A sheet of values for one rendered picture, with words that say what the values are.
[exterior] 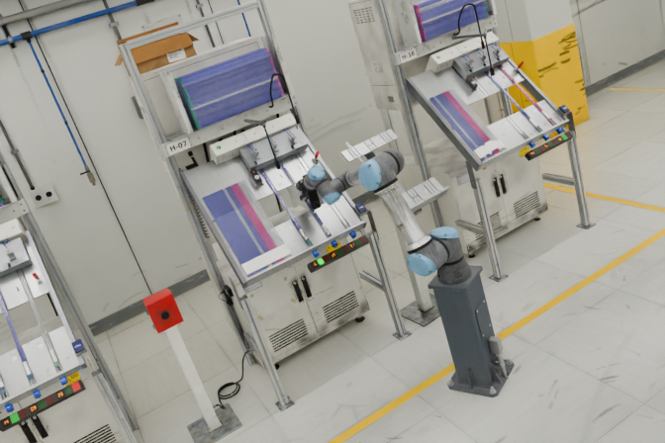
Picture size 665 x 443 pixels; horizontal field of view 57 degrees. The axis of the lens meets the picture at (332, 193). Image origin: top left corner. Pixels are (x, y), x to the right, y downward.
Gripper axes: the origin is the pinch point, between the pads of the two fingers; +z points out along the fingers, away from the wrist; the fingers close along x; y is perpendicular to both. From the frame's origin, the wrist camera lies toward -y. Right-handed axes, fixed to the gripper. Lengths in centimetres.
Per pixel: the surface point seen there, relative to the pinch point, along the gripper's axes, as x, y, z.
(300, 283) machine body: 14, -33, 36
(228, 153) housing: 23.2, 40.9, 5.1
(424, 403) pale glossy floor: 2, -113, -12
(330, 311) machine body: 3, -54, 49
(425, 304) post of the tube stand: -45, -77, 36
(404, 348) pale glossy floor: -16, -91, 25
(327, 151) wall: -94, 67, 167
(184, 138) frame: 41, 55, 0
